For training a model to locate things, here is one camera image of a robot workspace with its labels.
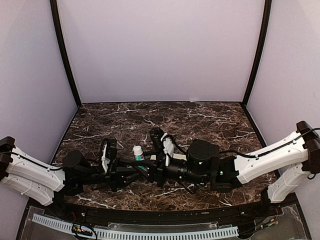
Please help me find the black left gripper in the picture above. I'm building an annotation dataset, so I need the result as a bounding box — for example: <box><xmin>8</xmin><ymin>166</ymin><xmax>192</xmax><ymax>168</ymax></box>
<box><xmin>79</xmin><ymin>155</ymin><xmax>142</xmax><ymax>193</ymax></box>

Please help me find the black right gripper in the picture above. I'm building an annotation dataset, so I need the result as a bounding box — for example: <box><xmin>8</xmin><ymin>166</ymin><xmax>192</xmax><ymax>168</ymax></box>
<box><xmin>129</xmin><ymin>149</ymin><xmax>208</xmax><ymax>188</ymax></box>

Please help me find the green white glue stick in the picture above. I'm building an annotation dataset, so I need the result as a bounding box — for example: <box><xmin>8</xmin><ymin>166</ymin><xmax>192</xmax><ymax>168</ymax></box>
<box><xmin>132</xmin><ymin>145</ymin><xmax>145</xmax><ymax>162</ymax></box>

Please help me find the cream paper envelope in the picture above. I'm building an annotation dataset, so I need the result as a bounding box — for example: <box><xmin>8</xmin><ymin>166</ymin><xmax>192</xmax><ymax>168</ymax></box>
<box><xmin>150</xmin><ymin>153</ymin><xmax>187</xmax><ymax>161</ymax></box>

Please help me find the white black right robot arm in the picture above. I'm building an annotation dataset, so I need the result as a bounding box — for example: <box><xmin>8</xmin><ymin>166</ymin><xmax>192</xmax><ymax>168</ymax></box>
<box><xmin>129</xmin><ymin>121</ymin><xmax>320</xmax><ymax>217</ymax></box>

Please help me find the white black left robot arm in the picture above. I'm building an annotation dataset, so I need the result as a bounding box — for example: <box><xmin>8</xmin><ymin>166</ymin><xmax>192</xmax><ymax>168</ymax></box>
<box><xmin>0</xmin><ymin>136</ymin><xmax>139</xmax><ymax>218</ymax></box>

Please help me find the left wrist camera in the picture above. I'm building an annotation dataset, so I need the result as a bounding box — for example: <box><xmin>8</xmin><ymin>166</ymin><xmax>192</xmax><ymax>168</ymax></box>
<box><xmin>99</xmin><ymin>138</ymin><xmax>117</xmax><ymax>173</ymax></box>

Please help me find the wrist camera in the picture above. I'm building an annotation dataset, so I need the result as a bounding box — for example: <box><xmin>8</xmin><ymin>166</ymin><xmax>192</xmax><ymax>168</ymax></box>
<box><xmin>149</xmin><ymin>127</ymin><xmax>174</xmax><ymax>167</ymax></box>
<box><xmin>99</xmin><ymin>138</ymin><xmax>117</xmax><ymax>173</ymax></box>

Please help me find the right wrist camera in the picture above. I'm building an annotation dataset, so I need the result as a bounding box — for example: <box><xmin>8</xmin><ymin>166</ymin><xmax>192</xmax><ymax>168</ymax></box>
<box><xmin>149</xmin><ymin>127</ymin><xmax>174</xmax><ymax>167</ymax></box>

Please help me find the white slotted cable duct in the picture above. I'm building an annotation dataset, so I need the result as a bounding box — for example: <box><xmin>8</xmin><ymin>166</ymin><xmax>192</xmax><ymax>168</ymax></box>
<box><xmin>32</xmin><ymin>213</ymin><xmax>239</xmax><ymax>240</ymax></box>

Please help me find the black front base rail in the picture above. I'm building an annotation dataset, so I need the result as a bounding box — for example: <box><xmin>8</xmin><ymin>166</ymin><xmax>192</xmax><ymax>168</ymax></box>
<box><xmin>24</xmin><ymin>193</ymin><xmax>301</xmax><ymax>227</ymax></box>

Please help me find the black enclosure frame post left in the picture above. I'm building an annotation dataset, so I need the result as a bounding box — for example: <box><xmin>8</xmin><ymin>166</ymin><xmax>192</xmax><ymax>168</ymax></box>
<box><xmin>49</xmin><ymin>0</ymin><xmax>82</xmax><ymax>108</ymax></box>

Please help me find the black enclosure frame post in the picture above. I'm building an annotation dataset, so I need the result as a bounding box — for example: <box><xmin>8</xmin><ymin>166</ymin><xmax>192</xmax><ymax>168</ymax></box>
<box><xmin>49</xmin><ymin>0</ymin><xmax>82</xmax><ymax>108</ymax></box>
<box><xmin>242</xmin><ymin>0</ymin><xmax>272</xmax><ymax>106</ymax></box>

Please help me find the black enclosure frame post right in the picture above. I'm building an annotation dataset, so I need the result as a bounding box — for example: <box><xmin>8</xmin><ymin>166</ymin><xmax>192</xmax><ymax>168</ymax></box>
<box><xmin>242</xmin><ymin>0</ymin><xmax>272</xmax><ymax>106</ymax></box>

